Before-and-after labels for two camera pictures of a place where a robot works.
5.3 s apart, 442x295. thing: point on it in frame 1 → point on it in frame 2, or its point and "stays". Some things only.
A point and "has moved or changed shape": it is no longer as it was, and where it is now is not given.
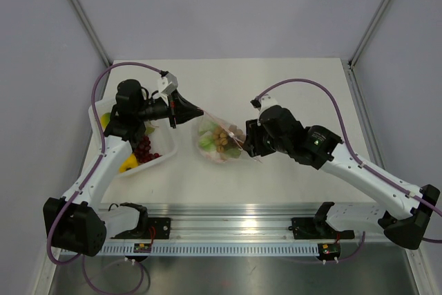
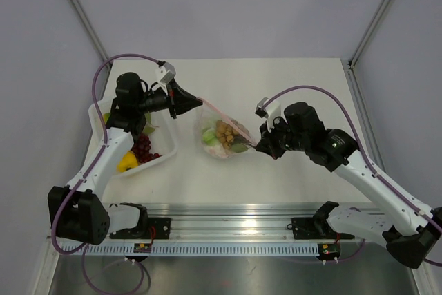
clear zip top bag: [218, 141] has moved or changed shape
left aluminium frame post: [83, 14] stays
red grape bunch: [142, 153] stays
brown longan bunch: [232, 138] has moved or changed shape
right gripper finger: [253, 139] → [272, 143]
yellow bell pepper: [130, 162] stays
